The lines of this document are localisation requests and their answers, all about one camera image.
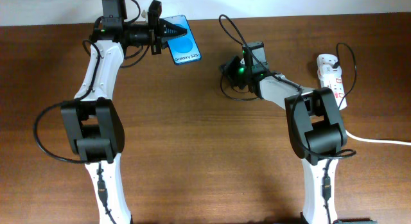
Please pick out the white USB charger adapter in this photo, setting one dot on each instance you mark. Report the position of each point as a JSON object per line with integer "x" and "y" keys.
{"x": 326, "y": 67}

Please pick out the blue Galaxy smartphone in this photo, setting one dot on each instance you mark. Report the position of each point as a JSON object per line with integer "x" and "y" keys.
{"x": 183, "y": 49}

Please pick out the white power strip red switches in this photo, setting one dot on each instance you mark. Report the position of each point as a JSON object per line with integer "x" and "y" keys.
{"x": 336, "y": 85}

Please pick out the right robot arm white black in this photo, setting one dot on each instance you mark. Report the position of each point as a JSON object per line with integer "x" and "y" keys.
{"x": 315, "y": 126}

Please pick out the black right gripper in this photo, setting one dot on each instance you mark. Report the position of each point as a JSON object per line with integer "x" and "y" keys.
{"x": 228, "y": 68}

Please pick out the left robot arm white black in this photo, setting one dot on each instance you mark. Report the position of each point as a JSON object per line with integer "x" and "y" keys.
{"x": 93, "y": 127}

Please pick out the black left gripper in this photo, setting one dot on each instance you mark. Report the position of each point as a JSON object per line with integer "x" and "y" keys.
{"x": 174, "y": 31}

